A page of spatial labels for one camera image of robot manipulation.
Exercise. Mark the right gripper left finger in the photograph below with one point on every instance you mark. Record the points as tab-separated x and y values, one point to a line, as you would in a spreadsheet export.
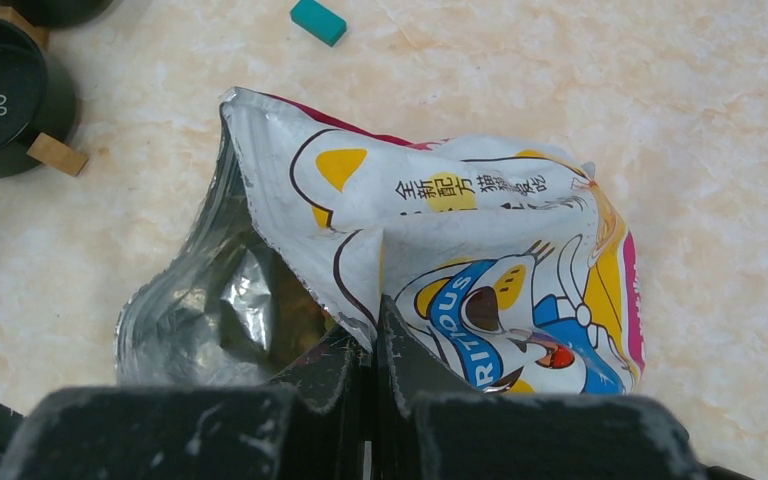
302	424

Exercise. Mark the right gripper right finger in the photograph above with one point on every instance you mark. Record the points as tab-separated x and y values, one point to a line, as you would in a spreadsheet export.
433	425

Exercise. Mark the pet food bag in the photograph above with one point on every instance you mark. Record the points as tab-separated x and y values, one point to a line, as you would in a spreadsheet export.
503	257

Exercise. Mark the black pet bowl near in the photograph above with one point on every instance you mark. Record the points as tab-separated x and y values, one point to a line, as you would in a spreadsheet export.
36	95

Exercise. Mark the black pet bowl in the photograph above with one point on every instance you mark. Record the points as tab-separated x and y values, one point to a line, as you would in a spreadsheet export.
57	13
36	95

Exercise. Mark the black pet bowl far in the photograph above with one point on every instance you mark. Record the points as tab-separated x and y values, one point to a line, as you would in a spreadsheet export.
57	13

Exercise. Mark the small wooden block near bowl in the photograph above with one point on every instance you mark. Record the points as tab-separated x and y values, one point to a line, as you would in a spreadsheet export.
55	154

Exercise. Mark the teal block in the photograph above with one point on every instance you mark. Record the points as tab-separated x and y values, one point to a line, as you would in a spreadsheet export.
319	21

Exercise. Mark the small wooden block front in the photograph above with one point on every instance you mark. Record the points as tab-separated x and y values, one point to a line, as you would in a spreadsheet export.
39	35

